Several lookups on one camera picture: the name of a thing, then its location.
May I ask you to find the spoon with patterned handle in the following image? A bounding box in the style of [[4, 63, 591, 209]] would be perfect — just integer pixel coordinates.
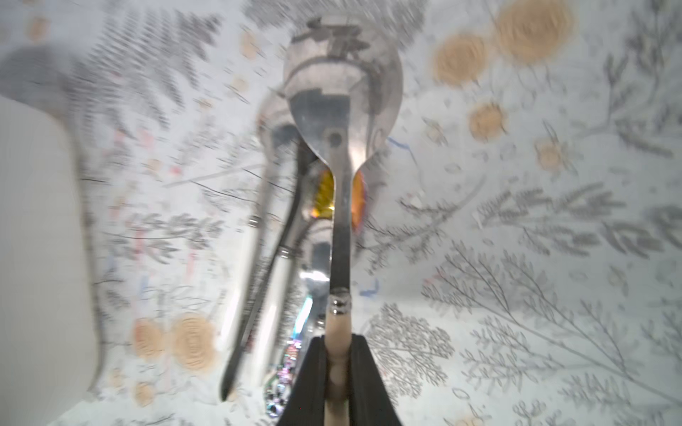
[[263, 219, 332, 419]]

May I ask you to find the spoon with white handle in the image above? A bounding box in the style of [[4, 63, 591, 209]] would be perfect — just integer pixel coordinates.
[[216, 89, 293, 378]]

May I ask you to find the spoon with beige handle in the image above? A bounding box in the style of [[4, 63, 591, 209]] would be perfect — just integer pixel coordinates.
[[284, 13, 403, 425]]

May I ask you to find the white rectangular storage tray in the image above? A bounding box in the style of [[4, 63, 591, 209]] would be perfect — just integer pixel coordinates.
[[1, 98, 101, 425]]

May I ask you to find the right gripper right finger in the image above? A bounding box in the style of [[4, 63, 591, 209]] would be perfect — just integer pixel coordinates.
[[349, 334, 401, 426]]

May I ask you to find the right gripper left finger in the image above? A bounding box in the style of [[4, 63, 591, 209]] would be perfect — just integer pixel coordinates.
[[277, 337, 327, 426]]

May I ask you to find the black spoon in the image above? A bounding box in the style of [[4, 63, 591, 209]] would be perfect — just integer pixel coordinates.
[[220, 140, 321, 402]]

